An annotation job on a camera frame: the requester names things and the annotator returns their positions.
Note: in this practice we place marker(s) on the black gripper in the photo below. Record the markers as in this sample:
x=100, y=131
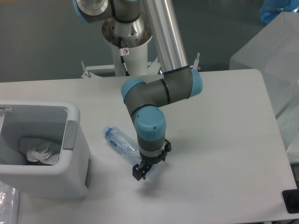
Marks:
x=149, y=158

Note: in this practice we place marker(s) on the crushed clear plastic bottle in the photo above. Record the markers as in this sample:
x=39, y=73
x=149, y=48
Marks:
x=127, y=148

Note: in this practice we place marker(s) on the clear plastic wrapper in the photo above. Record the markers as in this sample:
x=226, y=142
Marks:
x=47, y=153

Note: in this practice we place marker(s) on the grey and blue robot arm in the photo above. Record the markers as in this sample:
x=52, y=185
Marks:
x=124, y=26

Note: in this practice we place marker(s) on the white trash can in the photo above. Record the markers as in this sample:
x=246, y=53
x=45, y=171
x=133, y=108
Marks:
x=26, y=123

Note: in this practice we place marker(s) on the black device at table edge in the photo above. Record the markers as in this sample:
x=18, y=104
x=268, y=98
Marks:
x=291, y=200

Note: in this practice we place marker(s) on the clear plastic sheet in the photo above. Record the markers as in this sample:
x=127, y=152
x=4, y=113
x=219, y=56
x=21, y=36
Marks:
x=9, y=204

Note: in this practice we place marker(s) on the translucent plastic box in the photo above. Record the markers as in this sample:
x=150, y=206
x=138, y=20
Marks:
x=274, y=51

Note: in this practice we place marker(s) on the blue plastic bag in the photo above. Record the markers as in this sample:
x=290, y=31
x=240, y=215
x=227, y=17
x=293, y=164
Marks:
x=272, y=8

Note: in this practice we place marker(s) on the white metal base frame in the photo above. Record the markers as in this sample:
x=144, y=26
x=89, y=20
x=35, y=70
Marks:
x=153, y=68

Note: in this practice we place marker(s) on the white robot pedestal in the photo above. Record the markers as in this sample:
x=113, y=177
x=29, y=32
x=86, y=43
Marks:
x=136, y=60

